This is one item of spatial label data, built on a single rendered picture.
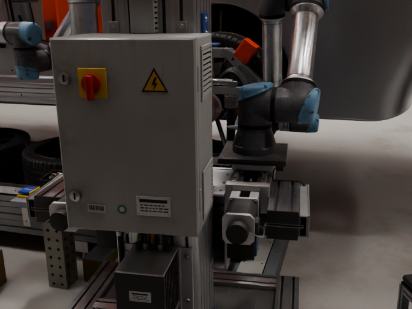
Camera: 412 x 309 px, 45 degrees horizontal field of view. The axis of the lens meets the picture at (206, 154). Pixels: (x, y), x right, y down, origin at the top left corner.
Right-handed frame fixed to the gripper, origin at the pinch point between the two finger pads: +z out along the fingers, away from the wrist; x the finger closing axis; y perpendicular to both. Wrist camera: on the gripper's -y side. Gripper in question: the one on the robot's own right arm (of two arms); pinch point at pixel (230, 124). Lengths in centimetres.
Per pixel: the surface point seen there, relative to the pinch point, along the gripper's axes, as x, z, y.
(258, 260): -25, -8, -75
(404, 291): 20, -71, -55
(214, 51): -20.5, 12.3, 27.8
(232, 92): -1.4, -0.1, 13.0
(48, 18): -280, 268, 37
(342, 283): -28, -49, -83
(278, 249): -39, -16, -75
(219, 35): -29.5, 12.7, 33.9
